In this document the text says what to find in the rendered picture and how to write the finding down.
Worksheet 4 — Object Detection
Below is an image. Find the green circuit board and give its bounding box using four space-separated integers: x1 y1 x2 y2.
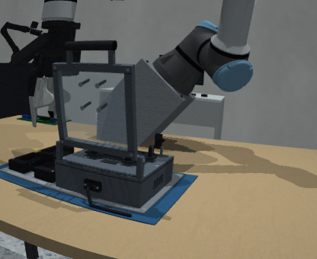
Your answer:
17 114 57 126

